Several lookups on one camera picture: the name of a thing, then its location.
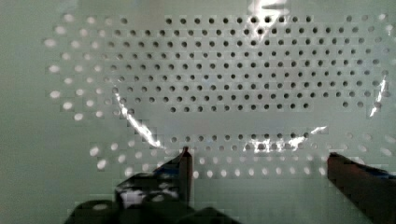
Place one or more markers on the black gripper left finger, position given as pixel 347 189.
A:
pixel 170 180

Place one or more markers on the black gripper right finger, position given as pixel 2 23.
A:
pixel 371 190

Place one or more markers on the green oval plastic strainer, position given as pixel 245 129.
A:
pixel 260 92

